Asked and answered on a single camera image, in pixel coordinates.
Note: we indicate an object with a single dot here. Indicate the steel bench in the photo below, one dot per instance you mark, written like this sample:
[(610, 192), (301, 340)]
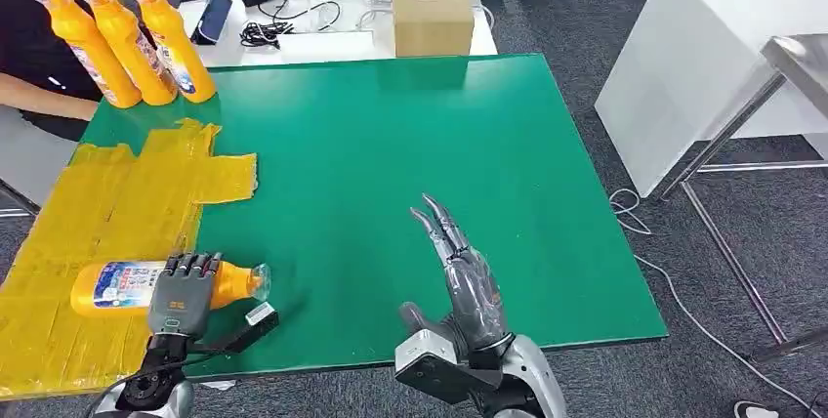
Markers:
[(802, 69)]

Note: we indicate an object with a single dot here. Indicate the brown cardboard box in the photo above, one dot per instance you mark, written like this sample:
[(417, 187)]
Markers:
[(432, 17)]

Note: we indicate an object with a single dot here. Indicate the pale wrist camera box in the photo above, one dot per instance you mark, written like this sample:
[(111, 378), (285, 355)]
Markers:
[(430, 357), (260, 316)]

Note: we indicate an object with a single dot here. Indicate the pale grey side table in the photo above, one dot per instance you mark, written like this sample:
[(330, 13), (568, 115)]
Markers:
[(32, 156)]

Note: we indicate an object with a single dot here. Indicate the yellow plastic sheet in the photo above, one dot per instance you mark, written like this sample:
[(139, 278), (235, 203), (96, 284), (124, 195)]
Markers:
[(84, 221)]

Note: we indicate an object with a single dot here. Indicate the green table mat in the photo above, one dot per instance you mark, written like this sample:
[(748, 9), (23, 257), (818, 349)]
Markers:
[(388, 156)]

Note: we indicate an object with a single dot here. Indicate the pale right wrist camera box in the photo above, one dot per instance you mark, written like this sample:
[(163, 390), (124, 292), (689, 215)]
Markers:
[(430, 357)]

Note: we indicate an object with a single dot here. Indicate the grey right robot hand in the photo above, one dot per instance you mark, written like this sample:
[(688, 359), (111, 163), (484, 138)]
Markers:
[(475, 298)]

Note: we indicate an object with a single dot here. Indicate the orange drink bottle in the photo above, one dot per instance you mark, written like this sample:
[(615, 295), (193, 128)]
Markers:
[(126, 46), (116, 285), (171, 46), (87, 53)]

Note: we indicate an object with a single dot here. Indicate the dark tablet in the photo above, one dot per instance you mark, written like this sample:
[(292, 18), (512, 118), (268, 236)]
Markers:
[(213, 20)]

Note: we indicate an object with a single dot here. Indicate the white shoe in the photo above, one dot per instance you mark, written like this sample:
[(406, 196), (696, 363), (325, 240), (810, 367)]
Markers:
[(755, 410)]

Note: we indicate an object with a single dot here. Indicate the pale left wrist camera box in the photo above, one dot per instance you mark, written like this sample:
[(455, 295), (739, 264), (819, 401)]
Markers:
[(260, 316)]

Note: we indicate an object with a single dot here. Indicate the white table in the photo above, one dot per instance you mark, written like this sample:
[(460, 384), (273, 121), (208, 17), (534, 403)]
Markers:
[(233, 56)]

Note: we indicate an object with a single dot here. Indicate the person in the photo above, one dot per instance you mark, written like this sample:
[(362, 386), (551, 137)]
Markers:
[(22, 27)]

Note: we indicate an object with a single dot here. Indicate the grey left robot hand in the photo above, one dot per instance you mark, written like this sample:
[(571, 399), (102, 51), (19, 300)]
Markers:
[(181, 302)]

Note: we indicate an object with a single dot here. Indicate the white cabinet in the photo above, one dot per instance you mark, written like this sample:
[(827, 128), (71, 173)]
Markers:
[(679, 69)]

